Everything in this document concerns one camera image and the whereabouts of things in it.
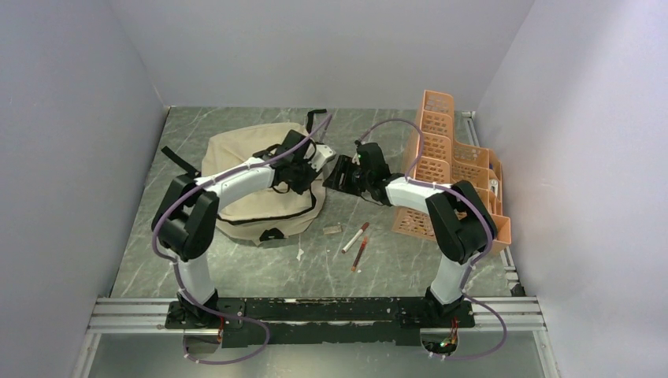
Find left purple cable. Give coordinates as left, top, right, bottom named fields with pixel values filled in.
left=151, top=113, right=334, bottom=365

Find orange plastic file organizer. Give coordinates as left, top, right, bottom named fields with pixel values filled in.
left=402, top=90, right=512, bottom=254

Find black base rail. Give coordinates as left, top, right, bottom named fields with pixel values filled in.
left=164, top=297, right=475, bottom=348

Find beige canvas backpack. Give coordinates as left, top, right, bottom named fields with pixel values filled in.
left=160, top=108, right=328, bottom=246

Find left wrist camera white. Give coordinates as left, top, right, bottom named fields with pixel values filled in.
left=306, top=144, right=336, bottom=172

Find red pen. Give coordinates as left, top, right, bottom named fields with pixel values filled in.
left=351, top=236, right=369, bottom=272

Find purple cable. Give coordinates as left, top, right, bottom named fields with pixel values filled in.
left=151, top=113, right=334, bottom=365
left=354, top=118, right=508, bottom=362

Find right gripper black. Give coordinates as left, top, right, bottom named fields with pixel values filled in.
left=322, top=154, right=373, bottom=196

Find white red marker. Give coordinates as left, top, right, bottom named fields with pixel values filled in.
left=341, top=222, right=369, bottom=254

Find small beige eraser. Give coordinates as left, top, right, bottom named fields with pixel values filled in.
left=323, top=224, right=343, bottom=235

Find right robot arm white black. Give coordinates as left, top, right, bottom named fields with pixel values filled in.
left=324, top=143, right=498, bottom=326

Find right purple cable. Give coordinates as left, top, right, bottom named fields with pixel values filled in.
left=354, top=118, right=508, bottom=362

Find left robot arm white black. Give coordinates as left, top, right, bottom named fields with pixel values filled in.
left=151, top=129, right=336, bottom=328

